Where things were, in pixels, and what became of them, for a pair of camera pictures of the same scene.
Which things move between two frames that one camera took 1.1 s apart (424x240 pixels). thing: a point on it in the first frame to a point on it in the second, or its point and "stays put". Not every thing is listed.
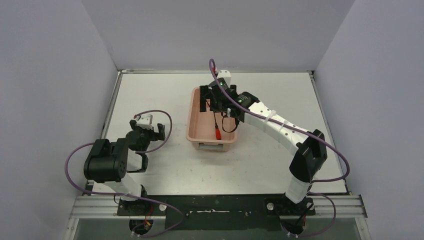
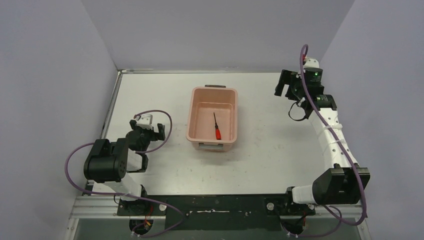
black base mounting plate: [217, 212] stays put
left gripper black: [145, 129] stays put
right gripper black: [203, 90] to [287, 77]
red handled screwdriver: [217, 131] stays put
